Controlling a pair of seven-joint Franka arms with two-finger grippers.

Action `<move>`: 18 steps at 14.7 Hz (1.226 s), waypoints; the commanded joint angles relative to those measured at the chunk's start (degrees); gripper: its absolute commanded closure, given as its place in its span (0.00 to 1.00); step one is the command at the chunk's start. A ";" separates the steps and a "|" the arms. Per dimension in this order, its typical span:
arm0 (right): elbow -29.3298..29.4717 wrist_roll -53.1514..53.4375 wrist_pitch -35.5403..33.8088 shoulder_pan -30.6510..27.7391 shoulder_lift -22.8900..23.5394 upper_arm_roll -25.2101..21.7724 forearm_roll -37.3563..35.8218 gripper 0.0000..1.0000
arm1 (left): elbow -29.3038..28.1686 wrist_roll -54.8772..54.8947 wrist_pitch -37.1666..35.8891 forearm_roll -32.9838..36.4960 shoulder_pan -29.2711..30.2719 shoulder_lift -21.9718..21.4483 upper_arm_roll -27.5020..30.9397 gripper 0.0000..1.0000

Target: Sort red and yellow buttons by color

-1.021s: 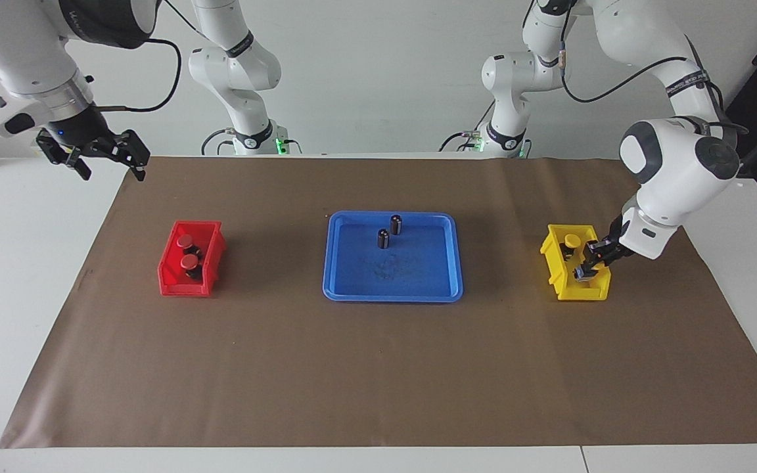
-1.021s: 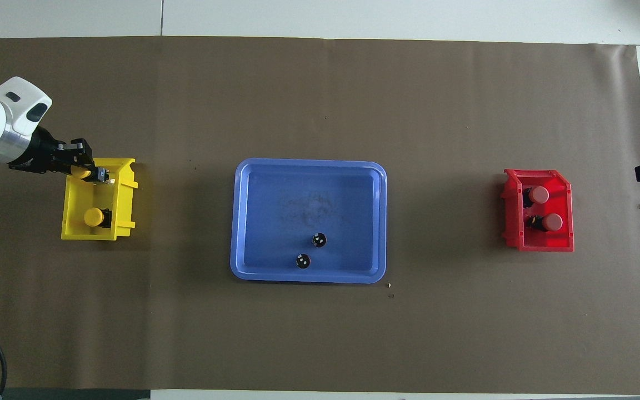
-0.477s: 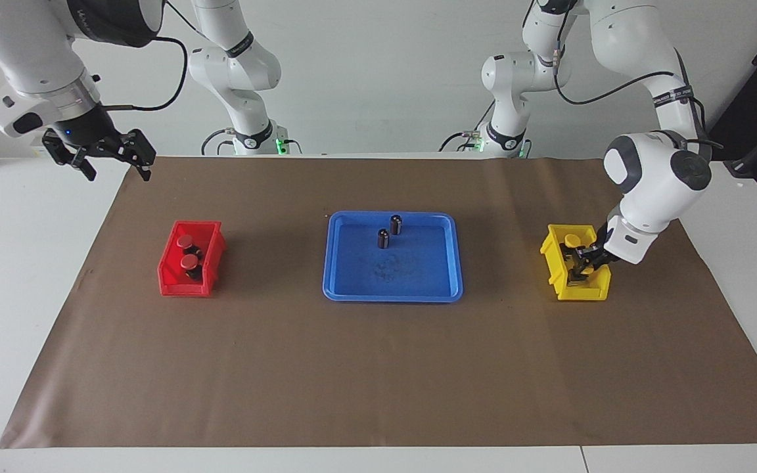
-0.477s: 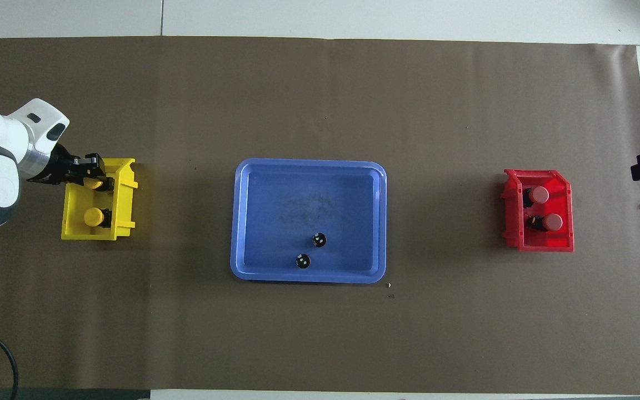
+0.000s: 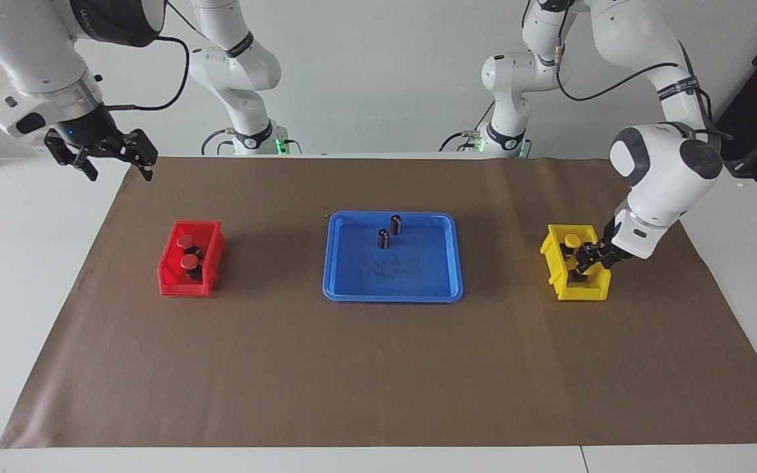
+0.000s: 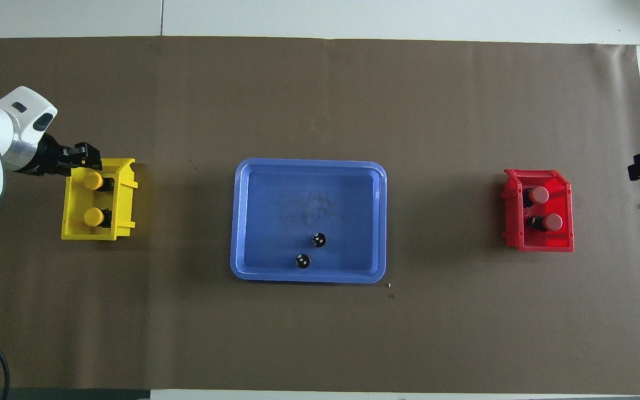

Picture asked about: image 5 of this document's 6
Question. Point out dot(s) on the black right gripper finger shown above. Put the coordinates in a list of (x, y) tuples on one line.
[(69, 150), (140, 150)]

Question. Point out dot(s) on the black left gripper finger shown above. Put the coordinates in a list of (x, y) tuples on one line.
[(581, 257), (598, 257)]

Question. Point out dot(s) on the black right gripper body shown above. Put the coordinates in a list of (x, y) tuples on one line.
[(92, 128)]

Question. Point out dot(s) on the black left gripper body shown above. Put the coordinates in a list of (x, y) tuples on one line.
[(608, 246)]

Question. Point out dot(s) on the yellow push button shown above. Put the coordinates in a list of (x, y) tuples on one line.
[(576, 278), (572, 240)]

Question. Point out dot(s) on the red push button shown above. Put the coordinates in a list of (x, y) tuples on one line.
[(185, 242), (189, 261)]

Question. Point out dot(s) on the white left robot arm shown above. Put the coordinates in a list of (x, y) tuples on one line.
[(661, 171)]

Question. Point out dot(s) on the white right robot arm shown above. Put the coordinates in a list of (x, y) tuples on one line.
[(30, 52)]

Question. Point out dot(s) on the yellow plastic bin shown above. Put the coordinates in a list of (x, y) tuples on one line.
[(549, 253)]

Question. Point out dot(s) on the red plastic bin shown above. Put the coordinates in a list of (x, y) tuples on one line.
[(171, 279)]

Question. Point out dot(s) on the black cylinder component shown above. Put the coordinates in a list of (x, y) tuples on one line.
[(384, 239), (396, 225)]

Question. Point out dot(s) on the blue plastic tray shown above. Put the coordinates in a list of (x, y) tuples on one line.
[(352, 276)]

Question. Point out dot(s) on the brown paper mat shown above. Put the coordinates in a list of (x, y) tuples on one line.
[(378, 368)]

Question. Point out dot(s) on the white wall power strip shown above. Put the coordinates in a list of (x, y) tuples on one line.
[(38, 152)]

